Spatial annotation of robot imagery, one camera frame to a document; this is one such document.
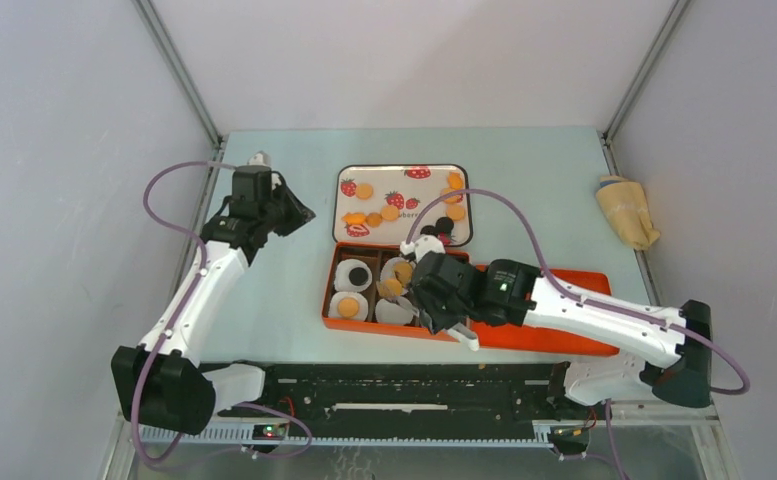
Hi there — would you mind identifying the swirl tan cookie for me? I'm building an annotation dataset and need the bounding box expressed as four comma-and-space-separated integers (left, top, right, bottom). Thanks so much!
378, 278, 405, 298

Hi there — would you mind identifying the round tan biscuit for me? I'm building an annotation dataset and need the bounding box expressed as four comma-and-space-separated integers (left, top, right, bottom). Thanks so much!
366, 212, 383, 228
393, 261, 414, 286
337, 297, 360, 318
441, 188, 463, 204
355, 183, 374, 200
445, 204, 467, 222
380, 205, 400, 222

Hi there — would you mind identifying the orange cookie box with dividers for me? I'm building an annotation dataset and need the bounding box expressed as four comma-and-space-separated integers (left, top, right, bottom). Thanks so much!
321, 242, 456, 343

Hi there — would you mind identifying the strawberry print serving tray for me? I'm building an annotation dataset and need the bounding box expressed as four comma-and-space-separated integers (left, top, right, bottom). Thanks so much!
332, 164, 473, 247

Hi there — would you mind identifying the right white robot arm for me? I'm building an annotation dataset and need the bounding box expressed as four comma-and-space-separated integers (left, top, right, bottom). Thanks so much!
406, 252, 711, 418

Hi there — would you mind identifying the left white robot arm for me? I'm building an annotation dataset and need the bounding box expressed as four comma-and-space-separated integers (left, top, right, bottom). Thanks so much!
111, 164, 314, 435

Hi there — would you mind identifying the white paper cupcake liner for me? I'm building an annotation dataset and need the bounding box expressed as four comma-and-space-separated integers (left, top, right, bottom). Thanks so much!
327, 292, 369, 321
374, 299, 415, 326
333, 258, 373, 293
380, 257, 412, 295

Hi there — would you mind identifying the orange box lid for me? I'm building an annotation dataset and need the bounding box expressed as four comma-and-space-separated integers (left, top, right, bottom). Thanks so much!
469, 268, 619, 357

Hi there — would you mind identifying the beige cloth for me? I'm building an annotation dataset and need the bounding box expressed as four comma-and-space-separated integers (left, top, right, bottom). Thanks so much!
595, 175, 660, 251

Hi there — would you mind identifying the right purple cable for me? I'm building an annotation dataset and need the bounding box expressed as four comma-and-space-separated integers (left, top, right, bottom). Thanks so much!
403, 188, 752, 480

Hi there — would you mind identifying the purple cable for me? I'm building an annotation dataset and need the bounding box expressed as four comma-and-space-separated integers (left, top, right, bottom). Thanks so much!
129, 160, 314, 473
403, 188, 752, 480

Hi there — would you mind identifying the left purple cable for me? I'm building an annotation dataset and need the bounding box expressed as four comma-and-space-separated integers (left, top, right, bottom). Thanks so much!
129, 160, 314, 473

